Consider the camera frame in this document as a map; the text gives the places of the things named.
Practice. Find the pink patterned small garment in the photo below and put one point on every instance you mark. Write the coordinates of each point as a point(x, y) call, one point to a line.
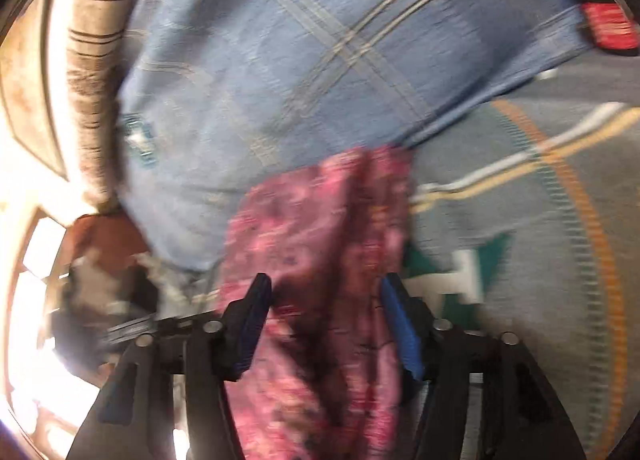
point(315, 230)

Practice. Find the red patterned cloth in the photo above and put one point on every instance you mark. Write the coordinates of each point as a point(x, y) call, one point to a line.
point(610, 24)

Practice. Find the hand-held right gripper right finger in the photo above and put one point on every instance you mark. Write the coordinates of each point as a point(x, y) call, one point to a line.
point(401, 332)

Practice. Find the brown plaid cloth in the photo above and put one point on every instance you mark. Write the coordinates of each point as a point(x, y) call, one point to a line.
point(95, 64)

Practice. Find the grey striped bed sheet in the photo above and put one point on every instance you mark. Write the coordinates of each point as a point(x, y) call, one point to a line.
point(530, 250)

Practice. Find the blue plaid cloth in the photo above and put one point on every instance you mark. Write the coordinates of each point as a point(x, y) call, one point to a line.
point(300, 54)

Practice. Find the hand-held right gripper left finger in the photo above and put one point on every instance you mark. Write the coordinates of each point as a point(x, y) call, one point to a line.
point(250, 327)

